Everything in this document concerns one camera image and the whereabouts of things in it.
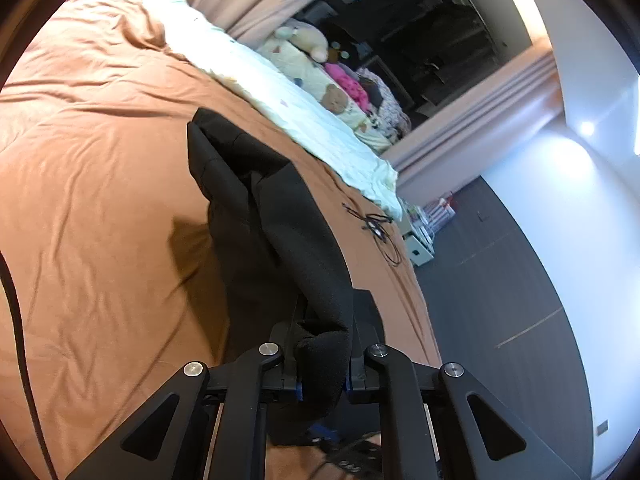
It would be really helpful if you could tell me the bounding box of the white duvet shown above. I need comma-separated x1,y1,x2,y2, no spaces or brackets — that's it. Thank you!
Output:
140,0,404,221

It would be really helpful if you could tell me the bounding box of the patterned dark cloth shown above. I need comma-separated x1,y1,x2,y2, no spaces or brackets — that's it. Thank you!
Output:
357,67,412,136

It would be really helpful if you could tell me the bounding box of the beige plush toy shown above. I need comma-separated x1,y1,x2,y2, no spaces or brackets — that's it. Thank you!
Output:
272,18,331,61

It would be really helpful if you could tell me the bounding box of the orange bed blanket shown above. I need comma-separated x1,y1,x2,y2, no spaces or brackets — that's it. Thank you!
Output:
0,0,443,480

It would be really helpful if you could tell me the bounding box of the thin black cable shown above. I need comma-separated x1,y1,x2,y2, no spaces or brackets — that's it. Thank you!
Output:
342,202,402,266

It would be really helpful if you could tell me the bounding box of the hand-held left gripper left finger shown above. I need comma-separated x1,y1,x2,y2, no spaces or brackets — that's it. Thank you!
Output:
65,295,305,480

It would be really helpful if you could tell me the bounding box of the white bedside stand with items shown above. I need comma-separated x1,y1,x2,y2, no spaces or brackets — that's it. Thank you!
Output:
400,191,458,266

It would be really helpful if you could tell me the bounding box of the pink curtain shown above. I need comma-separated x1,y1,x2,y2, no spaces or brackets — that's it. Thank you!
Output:
177,0,561,191

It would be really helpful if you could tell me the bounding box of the dark window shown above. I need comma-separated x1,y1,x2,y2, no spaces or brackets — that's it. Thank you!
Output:
292,0,532,118

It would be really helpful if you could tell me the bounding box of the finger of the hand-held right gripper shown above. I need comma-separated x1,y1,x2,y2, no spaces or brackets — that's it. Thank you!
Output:
306,422,337,442

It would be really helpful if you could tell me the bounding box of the pink cloth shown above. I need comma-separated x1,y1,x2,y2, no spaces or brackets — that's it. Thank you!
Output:
324,62,368,113

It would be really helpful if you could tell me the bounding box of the black garment with yellow print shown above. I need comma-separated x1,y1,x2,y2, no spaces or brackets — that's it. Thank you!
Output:
187,107,355,447

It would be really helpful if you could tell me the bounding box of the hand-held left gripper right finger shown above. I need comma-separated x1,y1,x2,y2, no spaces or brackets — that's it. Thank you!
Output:
345,289,582,480

